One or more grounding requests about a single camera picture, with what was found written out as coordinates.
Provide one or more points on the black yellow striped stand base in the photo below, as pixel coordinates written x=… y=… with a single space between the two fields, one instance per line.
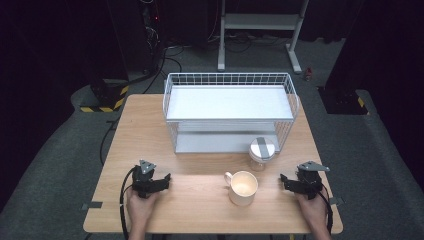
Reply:
x=343 y=101
x=106 y=96

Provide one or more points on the white metal stand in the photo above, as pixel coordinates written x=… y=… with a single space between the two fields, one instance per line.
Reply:
x=260 y=21

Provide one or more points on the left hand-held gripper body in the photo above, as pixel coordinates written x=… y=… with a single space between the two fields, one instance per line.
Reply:
x=143 y=181

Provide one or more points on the glass jar with grey lid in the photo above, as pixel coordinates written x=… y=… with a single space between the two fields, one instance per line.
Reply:
x=262 y=150

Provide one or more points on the grey tape strip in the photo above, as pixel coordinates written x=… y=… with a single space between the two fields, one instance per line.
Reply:
x=337 y=201
x=92 y=205

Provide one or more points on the white mug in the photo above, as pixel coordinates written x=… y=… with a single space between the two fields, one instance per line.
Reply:
x=243 y=188

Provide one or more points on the small red object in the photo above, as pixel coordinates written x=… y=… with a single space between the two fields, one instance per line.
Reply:
x=308 y=74

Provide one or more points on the black computer tower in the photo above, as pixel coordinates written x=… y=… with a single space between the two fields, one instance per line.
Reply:
x=133 y=33

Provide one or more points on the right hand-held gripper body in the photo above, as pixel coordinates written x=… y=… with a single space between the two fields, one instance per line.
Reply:
x=310 y=183

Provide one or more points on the person's right hand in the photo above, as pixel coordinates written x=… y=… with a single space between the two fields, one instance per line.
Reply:
x=311 y=210

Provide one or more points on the person's left hand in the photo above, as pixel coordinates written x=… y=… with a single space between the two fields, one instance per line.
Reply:
x=140 y=208

